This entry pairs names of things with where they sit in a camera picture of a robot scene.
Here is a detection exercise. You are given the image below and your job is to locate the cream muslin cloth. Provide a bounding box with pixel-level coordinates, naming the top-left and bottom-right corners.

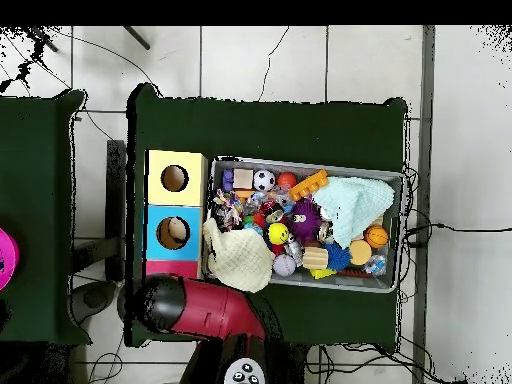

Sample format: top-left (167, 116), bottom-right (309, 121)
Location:
top-left (202, 217), bottom-right (277, 294)

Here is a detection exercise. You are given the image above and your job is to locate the mint muslin cloth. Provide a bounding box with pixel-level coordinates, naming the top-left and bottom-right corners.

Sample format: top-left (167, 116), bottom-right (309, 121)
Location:
top-left (311, 175), bottom-right (396, 250)

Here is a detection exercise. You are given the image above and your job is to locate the shallow mesh bin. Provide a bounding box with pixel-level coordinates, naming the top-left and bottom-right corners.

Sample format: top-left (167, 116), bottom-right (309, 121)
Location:
top-left (201, 155), bottom-right (407, 294)

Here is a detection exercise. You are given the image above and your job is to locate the wooden box with three holes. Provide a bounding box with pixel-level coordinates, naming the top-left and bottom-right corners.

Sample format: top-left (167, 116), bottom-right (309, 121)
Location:
top-left (142, 149), bottom-right (209, 281)

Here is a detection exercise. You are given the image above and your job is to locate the yellow ball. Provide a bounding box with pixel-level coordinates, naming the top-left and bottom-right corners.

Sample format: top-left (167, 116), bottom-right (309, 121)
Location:
top-left (266, 222), bottom-right (290, 246)

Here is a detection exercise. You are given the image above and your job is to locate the small soccer ball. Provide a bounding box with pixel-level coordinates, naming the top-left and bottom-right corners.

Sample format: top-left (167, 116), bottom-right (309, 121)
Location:
top-left (252, 169), bottom-right (276, 192)

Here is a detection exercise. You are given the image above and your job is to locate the purple spiky monster toy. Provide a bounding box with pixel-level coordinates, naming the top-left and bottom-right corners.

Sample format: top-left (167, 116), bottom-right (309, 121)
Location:
top-left (286, 198), bottom-right (323, 243)

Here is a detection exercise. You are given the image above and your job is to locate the orange plastic toy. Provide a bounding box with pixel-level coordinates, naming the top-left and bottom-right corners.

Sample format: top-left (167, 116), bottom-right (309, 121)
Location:
top-left (288, 168), bottom-right (330, 202)

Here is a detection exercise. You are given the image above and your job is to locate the white baseball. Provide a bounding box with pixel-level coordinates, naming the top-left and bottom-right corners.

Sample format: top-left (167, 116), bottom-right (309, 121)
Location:
top-left (272, 253), bottom-right (297, 278)

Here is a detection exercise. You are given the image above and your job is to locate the dark green table cloth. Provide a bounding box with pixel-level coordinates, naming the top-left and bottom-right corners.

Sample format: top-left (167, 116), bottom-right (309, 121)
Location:
top-left (124, 82), bottom-right (410, 348)
top-left (0, 88), bottom-right (93, 346)

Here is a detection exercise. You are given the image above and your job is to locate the blue spiky ball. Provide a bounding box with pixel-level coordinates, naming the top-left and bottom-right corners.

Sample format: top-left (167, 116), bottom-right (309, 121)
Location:
top-left (324, 241), bottom-right (352, 272)

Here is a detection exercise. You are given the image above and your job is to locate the round orange disc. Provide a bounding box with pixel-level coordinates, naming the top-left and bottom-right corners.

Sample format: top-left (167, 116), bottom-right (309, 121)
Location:
top-left (348, 238), bottom-right (373, 266)

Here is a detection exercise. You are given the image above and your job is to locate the small orange basketball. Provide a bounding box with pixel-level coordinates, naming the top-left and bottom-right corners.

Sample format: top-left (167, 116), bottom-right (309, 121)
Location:
top-left (363, 225), bottom-right (390, 250)

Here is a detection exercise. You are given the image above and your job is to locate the black upright stand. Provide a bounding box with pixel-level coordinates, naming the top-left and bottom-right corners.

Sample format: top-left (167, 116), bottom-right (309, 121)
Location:
top-left (104, 139), bottom-right (128, 283)

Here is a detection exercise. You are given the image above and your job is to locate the grey stand base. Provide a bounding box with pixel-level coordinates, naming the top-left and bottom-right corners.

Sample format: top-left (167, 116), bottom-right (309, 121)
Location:
top-left (70, 279), bottom-right (118, 325)

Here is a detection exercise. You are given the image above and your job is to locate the dark tripod leg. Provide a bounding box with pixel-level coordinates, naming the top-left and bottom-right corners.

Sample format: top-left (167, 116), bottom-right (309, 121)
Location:
top-left (121, 25), bottom-right (151, 51)
top-left (33, 25), bottom-right (59, 53)

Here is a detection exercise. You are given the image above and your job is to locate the pink bowl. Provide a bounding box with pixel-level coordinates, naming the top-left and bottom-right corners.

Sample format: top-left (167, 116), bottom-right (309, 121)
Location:
top-left (0, 227), bottom-right (20, 292)

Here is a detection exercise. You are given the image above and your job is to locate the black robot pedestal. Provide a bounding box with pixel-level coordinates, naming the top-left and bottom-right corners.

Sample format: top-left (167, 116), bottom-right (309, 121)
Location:
top-left (265, 342), bottom-right (309, 384)

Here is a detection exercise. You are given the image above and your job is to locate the black cable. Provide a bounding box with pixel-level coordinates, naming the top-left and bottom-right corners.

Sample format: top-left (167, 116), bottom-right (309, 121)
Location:
top-left (403, 222), bottom-right (512, 247)

